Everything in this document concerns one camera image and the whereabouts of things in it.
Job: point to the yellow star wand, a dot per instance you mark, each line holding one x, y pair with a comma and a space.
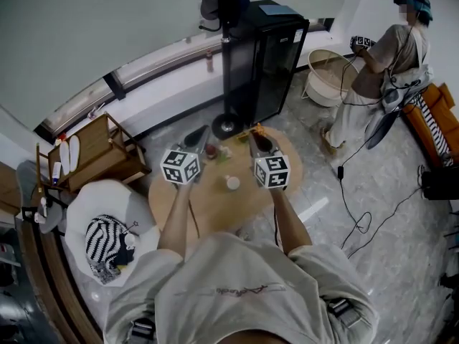
259, 130

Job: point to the black glass-door fridge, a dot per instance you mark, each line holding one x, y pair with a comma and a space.
272, 66

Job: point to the oval wooden coffee table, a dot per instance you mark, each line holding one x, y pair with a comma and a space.
215, 206

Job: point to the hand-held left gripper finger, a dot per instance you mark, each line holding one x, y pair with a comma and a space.
190, 143
205, 142

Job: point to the black white striped cloth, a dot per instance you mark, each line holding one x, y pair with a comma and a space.
100, 238

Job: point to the black power adapter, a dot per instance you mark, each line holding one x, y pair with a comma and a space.
340, 172

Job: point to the white slipper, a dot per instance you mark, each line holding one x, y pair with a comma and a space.
74, 152
64, 158

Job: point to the black coat rack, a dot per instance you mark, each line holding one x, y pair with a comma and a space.
226, 84

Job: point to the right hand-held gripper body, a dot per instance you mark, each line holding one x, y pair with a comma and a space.
272, 172

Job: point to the small yellow green object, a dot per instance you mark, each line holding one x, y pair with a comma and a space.
242, 137

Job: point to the person's left forearm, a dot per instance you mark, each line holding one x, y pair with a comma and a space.
175, 220

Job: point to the person's right forearm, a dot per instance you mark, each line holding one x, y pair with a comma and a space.
290, 220

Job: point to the person's light grey t-shirt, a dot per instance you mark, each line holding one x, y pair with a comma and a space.
233, 310

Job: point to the wooden shelf rack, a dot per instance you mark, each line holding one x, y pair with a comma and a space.
100, 156

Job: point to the thin star wand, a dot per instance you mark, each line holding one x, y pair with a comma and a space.
135, 223

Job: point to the striped cushion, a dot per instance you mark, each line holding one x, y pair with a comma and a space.
435, 131

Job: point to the round white side table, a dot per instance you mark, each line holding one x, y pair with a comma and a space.
322, 88

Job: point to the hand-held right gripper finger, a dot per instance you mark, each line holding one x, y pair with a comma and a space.
252, 147
274, 149

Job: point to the orange sofa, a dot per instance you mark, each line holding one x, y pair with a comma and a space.
419, 120

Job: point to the grey chair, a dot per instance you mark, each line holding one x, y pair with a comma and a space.
27, 177

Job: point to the white beanbag seat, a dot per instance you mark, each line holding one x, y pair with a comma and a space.
104, 199

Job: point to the black case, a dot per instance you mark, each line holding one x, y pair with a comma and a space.
441, 186

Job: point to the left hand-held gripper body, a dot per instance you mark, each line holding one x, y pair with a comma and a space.
179, 167

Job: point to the dark hat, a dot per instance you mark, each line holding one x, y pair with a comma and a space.
209, 2

